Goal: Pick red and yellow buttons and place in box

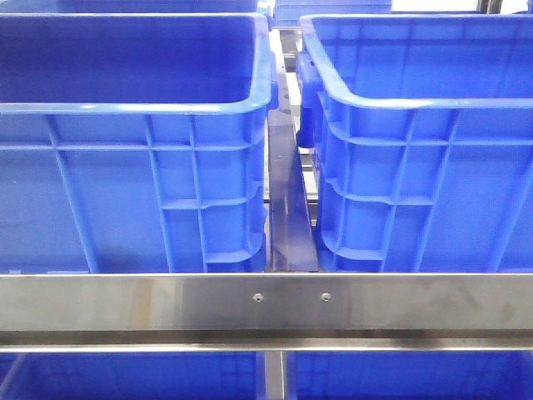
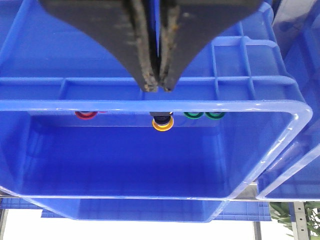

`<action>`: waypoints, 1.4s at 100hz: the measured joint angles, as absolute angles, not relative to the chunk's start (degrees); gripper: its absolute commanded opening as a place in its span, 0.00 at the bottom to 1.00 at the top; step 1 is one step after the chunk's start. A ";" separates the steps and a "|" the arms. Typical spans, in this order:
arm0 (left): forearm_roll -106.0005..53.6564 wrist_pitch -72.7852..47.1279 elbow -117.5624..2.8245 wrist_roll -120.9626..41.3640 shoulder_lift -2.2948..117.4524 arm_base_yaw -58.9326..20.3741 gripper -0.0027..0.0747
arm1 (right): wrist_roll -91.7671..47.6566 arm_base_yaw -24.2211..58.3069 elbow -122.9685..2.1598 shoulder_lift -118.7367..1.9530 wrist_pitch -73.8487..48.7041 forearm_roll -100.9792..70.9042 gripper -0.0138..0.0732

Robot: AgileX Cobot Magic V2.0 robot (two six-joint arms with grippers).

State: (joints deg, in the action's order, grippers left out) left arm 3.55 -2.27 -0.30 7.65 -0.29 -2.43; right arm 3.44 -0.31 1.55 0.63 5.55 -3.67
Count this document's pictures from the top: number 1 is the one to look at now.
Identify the steel rack centre divider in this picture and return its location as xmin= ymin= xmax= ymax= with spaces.
xmin=267 ymin=109 xmax=320 ymax=273

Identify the blue crate front left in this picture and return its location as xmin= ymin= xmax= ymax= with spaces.
xmin=1 ymin=13 xmax=276 ymax=274

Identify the blue crate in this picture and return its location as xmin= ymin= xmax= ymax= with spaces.
xmin=1 ymin=13 xmax=276 ymax=274
xmin=273 ymin=0 xmax=392 ymax=28
xmin=1 ymin=0 xmax=271 ymax=15
xmin=296 ymin=13 xmax=532 ymax=273
xmin=289 ymin=351 xmax=532 ymax=399
xmin=1 ymin=352 xmax=266 ymax=399

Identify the blue crate front right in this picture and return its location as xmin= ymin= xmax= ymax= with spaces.
xmin=296 ymin=13 xmax=532 ymax=273

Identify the blue crate lower right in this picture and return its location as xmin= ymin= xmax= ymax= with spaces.
xmin=289 ymin=351 xmax=532 ymax=399

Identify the blue crate back right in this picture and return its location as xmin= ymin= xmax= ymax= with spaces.
xmin=273 ymin=0 xmax=392 ymax=28

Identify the blue crate lower left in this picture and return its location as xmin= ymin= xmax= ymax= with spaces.
xmin=1 ymin=352 xmax=266 ymax=399

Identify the blue crate back left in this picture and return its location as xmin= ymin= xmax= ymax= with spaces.
xmin=1 ymin=0 xmax=271 ymax=15

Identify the steel rack front rail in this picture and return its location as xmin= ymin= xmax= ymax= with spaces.
xmin=1 ymin=272 xmax=532 ymax=353

